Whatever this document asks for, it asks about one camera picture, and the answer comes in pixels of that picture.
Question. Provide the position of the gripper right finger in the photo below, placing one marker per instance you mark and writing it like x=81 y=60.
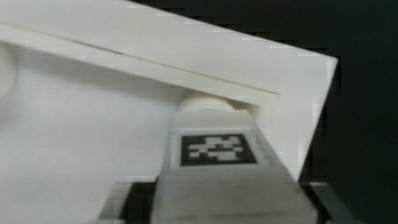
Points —
x=333 y=211

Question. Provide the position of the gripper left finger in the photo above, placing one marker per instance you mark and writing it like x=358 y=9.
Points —
x=129 y=204

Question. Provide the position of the white leg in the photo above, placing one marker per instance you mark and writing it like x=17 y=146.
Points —
x=224 y=184

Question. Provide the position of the white square table top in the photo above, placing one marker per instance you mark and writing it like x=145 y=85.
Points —
x=104 y=61

